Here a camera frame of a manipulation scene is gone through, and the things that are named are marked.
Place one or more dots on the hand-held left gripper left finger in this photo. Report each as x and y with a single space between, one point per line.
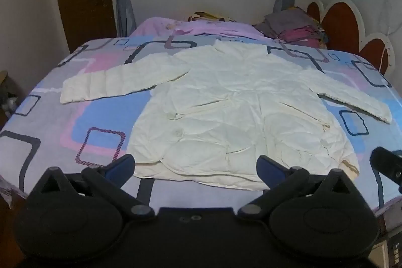
121 166

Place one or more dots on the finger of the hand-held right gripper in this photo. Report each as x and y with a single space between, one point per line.
384 161

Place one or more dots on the pink blanket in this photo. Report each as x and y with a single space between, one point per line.
194 31

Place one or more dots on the white puffer jacket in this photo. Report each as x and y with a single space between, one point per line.
232 117

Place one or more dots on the yellow printed pillow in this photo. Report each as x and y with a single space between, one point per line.
209 16

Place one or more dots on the bed with patterned sheet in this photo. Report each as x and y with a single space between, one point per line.
62 130

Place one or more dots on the dark clutter beside bed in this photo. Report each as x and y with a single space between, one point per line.
8 98

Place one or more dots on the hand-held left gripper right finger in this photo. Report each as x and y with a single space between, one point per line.
270 170

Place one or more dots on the brown scalloped headboard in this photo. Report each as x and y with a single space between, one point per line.
340 26

